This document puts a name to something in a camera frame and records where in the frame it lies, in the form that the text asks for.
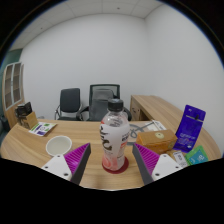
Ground black sofa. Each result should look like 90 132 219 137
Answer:
0 114 10 136

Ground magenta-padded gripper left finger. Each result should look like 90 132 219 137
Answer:
41 142 92 186

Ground wooden box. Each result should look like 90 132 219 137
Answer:
135 129 179 155

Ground white booklet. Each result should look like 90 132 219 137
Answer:
143 119 167 132

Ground green flat box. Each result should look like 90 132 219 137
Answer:
184 145 210 166

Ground black padded office chair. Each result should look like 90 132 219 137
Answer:
54 87 83 121

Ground clear black-capped drink bottle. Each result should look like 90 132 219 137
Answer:
100 98 131 172

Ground purple standing pouch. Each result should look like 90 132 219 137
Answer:
172 104 207 154

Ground wooden side desk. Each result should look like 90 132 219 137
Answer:
129 94 188 124

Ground wide dark box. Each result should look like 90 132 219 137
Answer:
14 101 33 123

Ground yellow flat box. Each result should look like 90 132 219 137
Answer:
166 149 190 169

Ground flat round red coaster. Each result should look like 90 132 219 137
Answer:
101 156 130 175

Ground wooden shelf unit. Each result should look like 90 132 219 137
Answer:
1 61 26 129

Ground white printed leaflet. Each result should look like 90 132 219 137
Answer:
28 121 58 137

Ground white cup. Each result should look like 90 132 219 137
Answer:
45 134 73 158

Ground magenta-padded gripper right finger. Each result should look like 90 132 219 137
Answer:
132 142 184 186

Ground black mesh office chair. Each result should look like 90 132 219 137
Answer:
75 83 133 122

